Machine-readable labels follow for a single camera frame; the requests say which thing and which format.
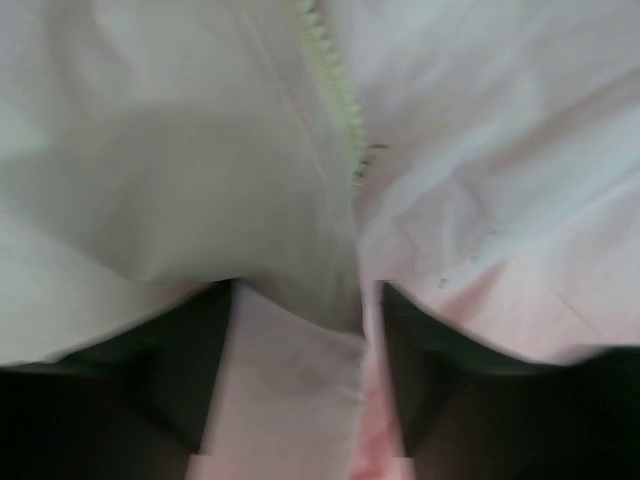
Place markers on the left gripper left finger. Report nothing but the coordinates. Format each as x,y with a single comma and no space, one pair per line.
133,406

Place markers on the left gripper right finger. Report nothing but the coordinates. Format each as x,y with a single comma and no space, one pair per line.
468,411

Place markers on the pink hooded zip jacket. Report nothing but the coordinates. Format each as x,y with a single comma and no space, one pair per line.
483,154

